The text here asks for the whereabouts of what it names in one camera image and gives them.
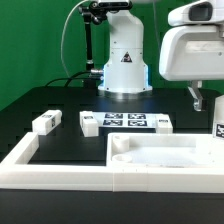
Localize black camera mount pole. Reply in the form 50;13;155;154
79;1;107;88

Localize white cable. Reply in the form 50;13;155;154
60;0;88;78

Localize black cables on table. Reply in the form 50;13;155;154
45;70;101;88

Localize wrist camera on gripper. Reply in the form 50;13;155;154
168;0;224;26

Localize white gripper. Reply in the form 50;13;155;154
159;25;224;111

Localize AprilTag marker sheet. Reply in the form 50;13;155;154
93;111;168;128

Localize white U-shaped obstacle fence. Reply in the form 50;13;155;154
0;133;224;193

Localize white desk tabletop panel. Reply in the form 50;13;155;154
106;133;224;168

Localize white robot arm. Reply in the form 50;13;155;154
90;0;224;111

